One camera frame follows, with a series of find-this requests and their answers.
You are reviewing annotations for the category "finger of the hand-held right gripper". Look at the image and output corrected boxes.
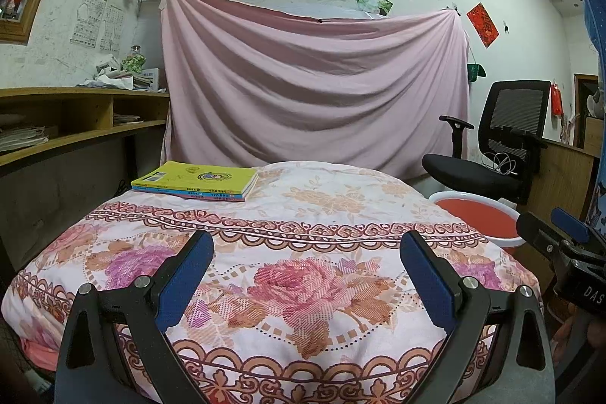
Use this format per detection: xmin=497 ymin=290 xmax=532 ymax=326
xmin=551 ymin=207 xmax=592 ymax=244
xmin=516 ymin=211 xmax=576 ymax=261

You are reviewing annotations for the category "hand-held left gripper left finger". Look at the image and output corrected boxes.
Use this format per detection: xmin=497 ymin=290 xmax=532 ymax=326
xmin=56 ymin=230 xmax=215 ymax=404

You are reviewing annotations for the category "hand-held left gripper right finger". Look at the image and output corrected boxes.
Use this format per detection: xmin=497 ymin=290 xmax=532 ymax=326
xmin=400 ymin=230 xmax=556 ymax=404

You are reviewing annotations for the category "orange basin with white rim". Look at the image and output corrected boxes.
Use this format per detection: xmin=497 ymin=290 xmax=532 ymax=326
xmin=428 ymin=191 xmax=525 ymax=250

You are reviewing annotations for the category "person's right hand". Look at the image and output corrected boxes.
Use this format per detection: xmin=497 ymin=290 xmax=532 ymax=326
xmin=550 ymin=307 xmax=606 ymax=373

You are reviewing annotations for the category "wooden desk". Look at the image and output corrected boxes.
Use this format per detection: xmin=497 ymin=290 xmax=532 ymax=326
xmin=525 ymin=136 xmax=600 ymax=286

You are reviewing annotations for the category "black office chair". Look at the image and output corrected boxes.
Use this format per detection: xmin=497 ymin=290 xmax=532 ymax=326
xmin=421 ymin=81 xmax=553 ymax=205

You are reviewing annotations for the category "yellow book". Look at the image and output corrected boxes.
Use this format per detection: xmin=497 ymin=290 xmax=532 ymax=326
xmin=131 ymin=161 xmax=259 ymax=195

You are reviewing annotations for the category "brown wooden door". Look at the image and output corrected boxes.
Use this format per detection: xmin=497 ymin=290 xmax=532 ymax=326
xmin=573 ymin=73 xmax=601 ymax=149

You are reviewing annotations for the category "floral printed blanket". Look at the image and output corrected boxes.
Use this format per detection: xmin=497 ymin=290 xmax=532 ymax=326
xmin=2 ymin=161 xmax=543 ymax=404

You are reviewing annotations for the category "pink cloth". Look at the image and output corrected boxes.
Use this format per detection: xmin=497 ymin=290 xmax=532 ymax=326
xmin=19 ymin=337 xmax=63 ymax=373

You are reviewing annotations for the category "blue dotted clothing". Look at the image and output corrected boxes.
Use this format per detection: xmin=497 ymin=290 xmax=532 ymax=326
xmin=565 ymin=0 xmax=606 ymax=239

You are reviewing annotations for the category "wooden shelf unit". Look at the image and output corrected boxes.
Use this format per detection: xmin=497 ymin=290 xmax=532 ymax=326
xmin=0 ymin=87 xmax=171 ymax=272

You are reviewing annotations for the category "pile of papers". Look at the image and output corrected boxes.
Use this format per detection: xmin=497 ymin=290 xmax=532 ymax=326
xmin=76 ymin=54 xmax=167 ymax=91

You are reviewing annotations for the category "stack of papers in shelf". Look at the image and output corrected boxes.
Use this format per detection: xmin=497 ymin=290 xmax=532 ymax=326
xmin=0 ymin=125 xmax=49 ymax=152

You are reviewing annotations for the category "pink hanging sheet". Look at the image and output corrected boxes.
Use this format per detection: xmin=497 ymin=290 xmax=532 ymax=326
xmin=160 ymin=0 xmax=470 ymax=178

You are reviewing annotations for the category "green candy jar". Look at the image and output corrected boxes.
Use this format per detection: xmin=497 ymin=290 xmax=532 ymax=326
xmin=122 ymin=45 xmax=145 ymax=72

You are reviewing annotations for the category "white cable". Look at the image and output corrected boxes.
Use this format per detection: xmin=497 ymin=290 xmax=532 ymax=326
xmin=482 ymin=151 xmax=520 ymax=174

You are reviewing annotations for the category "red paper wall decoration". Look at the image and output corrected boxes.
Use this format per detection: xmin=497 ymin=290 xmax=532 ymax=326
xmin=466 ymin=3 xmax=501 ymax=49

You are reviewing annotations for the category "small wall calendar sheet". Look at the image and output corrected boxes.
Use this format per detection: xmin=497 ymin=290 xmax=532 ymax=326
xmin=101 ymin=5 xmax=125 ymax=51

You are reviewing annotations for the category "large wall calendar sheet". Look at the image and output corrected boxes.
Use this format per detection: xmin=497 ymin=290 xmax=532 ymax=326
xmin=71 ymin=0 xmax=108 ymax=46

